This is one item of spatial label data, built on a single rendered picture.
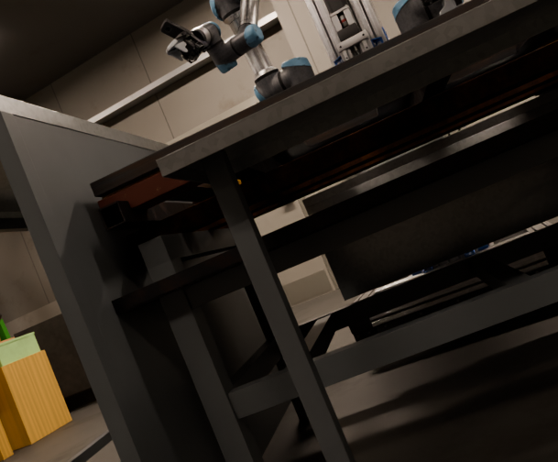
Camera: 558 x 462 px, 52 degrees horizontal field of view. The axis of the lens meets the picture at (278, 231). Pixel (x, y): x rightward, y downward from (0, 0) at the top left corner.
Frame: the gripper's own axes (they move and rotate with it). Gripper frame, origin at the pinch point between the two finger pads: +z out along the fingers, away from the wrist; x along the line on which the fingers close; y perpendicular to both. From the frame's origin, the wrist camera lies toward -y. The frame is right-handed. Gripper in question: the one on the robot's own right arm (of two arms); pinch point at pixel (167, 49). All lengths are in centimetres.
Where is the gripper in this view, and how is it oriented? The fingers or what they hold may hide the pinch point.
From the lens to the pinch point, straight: 206.7
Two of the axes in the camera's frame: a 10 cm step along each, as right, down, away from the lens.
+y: 8.1, 5.8, 0.7
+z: -2.9, 5.0, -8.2
